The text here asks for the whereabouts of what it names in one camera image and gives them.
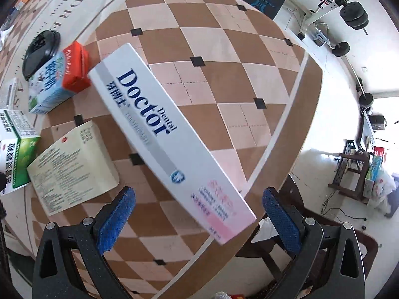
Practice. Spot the small white box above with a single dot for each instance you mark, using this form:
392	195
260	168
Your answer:
7	95

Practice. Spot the small wooden shelf stand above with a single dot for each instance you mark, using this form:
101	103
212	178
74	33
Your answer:
343	168

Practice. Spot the red cardboard box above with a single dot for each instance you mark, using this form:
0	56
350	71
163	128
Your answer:
76	74

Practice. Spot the black device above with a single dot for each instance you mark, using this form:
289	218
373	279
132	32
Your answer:
377	122

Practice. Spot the blue milk carton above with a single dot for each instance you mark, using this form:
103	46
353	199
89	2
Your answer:
50	81

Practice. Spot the light blue tissue box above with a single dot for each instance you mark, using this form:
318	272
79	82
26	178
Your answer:
373	174

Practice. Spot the black stacked weight plates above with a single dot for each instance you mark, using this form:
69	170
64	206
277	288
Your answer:
353	15

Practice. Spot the brown wooden chair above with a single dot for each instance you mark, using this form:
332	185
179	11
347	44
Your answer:
311	205

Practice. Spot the long white toothpaste box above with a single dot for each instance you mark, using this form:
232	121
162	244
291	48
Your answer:
149	109

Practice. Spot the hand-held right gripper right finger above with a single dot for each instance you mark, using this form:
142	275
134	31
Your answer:
280	221

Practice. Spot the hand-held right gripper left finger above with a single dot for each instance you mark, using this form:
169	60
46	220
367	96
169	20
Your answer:
117	218

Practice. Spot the black round lid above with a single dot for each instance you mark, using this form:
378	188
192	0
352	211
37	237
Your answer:
40	49

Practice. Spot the white weight bench rack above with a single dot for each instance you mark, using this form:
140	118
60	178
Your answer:
324	6

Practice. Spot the cream printed medicine box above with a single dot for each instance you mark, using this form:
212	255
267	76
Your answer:
71	168

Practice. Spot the brown checkered tablecloth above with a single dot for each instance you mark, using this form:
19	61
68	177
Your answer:
218	68

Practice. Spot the green and white medicine box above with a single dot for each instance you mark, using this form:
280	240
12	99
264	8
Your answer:
18	152

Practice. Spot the white plastic bag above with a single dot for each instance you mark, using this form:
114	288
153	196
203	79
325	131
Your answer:
385	193

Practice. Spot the black dumbbell weight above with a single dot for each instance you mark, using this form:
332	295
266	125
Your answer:
365	99
340	49

